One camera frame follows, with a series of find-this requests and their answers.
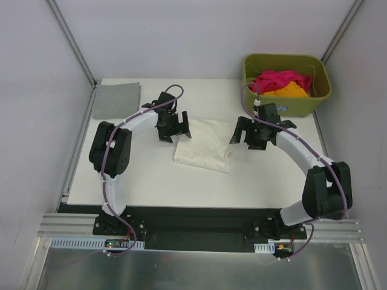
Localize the cream white t shirt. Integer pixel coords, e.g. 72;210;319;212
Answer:
174;119;233;173

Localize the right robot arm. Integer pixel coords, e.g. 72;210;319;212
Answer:
230;103;353;239

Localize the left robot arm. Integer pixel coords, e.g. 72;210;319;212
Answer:
88;91;192;235

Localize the magenta pink t shirt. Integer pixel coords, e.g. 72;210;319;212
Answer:
248;70;313;95

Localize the folded grey t shirt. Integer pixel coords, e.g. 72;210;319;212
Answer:
91;82;141;120

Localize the orange t shirt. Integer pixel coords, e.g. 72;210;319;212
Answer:
263;81;309;98

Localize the olive green plastic bin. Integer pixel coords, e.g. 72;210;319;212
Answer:
242;53;332;117

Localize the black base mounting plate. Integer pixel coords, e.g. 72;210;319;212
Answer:
93;206;307;253

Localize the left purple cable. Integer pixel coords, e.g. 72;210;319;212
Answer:
101;84;186;257

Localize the right white cable duct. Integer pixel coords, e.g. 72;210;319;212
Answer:
253;242;294;254

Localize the white cable duct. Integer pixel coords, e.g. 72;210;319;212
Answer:
51;237;145;251
253;242;294;254

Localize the aluminium frame rail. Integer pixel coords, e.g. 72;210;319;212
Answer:
37;213;366;243

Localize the left white cable duct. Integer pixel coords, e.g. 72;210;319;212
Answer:
51;237;145;251

